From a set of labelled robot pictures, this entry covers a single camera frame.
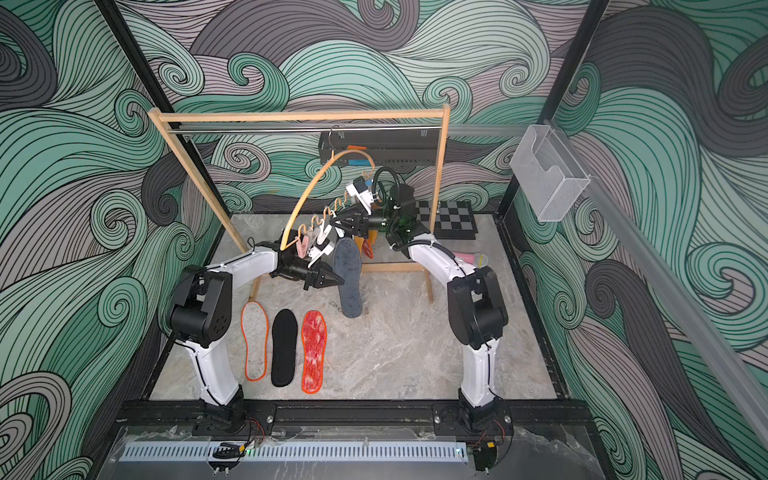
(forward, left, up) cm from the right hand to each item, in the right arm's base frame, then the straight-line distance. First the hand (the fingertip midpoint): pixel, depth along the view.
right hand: (333, 218), depth 77 cm
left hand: (-9, -1, -17) cm, 19 cm away
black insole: (-18, +17, -31) cm, 39 cm away
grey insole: (-7, -3, -11) cm, 14 cm away
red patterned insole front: (-16, +26, -28) cm, 42 cm away
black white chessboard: (+26, -42, -28) cm, 57 cm away
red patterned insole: (-19, +8, -31) cm, 37 cm away
